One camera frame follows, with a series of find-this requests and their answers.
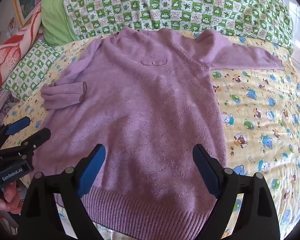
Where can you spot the yellow bear print bed sheet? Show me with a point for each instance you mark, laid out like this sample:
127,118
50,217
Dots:
260,110

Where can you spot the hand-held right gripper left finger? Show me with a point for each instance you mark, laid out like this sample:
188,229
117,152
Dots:
92,170

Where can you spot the orange floral blanket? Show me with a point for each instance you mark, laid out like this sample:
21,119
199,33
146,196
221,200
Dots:
12,50

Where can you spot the small green checkered pillow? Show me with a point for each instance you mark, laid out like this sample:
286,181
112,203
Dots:
32,72

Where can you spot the green checkered printed quilt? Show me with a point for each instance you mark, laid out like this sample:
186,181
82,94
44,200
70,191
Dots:
180,5

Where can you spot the purple knit sweater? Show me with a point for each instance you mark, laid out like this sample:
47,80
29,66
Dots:
145,110

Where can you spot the person's left hand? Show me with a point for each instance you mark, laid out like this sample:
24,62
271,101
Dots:
8,200

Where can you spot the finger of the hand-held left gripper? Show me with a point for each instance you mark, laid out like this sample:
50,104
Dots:
17,126
37,137

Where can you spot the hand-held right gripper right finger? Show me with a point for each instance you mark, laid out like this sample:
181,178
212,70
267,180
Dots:
205,170

